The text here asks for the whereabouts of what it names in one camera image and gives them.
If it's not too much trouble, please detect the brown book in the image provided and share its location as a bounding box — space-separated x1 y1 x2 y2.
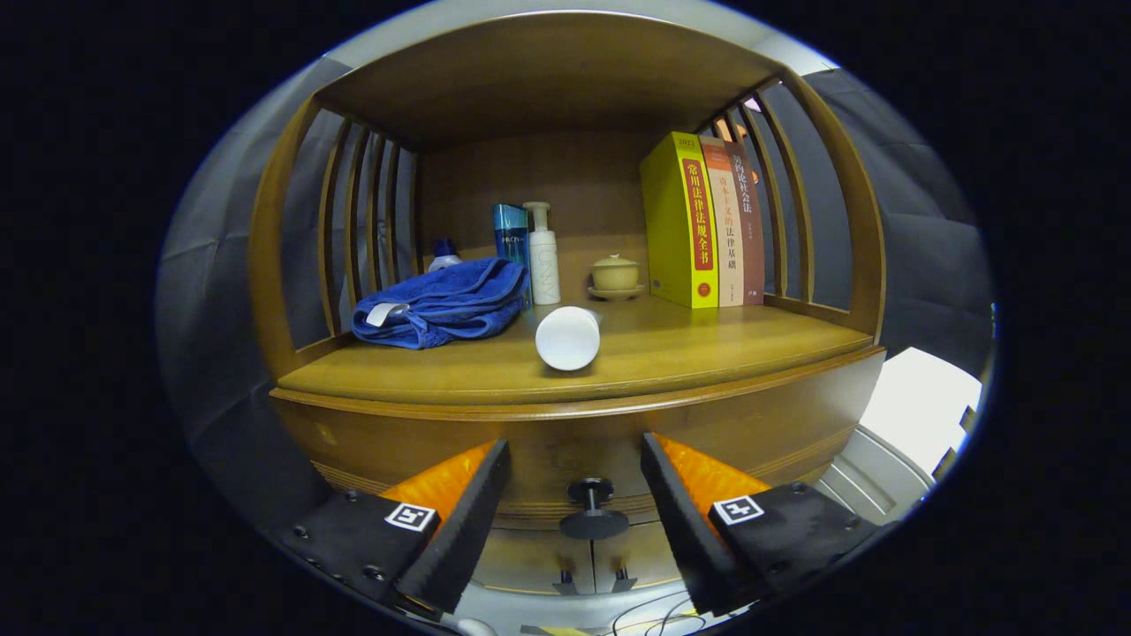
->
725 141 766 307

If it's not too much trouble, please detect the white and green tube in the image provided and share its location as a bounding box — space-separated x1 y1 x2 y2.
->
535 306 603 372

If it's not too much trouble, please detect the wooden cabinet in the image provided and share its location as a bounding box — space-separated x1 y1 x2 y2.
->
247 11 887 610

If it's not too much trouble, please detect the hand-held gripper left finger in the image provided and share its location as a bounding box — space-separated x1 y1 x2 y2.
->
281 438 512 619

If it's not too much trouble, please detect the thick yellow book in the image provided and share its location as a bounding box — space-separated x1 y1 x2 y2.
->
640 132 720 310

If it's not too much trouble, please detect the wooden countertop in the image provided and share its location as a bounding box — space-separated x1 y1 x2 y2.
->
276 296 877 407

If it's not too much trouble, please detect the yellow lidded teacup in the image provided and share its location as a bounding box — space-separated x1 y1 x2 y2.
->
591 254 641 292

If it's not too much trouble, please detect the black drawer knob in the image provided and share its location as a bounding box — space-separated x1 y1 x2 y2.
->
559 477 630 541

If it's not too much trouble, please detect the orange and white book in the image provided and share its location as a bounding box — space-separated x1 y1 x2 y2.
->
700 135 746 308

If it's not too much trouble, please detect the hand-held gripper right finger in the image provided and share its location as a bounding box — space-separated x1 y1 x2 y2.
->
641 432 880 617

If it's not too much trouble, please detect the wooden cabinet door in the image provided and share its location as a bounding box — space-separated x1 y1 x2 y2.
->
473 527 595 594
592 521 686 593

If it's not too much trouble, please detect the blue transparent bottle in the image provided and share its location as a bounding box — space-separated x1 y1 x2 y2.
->
492 203 534 310

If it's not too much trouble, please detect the white drawer cabinet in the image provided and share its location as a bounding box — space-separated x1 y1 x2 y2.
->
813 346 983 526

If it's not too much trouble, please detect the wooden drawer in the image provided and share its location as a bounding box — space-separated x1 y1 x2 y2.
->
269 346 887 531

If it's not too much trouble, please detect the blue towel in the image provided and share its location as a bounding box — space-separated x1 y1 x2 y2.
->
352 257 531 350

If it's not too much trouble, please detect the white pump bottle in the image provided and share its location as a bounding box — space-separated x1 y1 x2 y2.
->
523 201 562 307

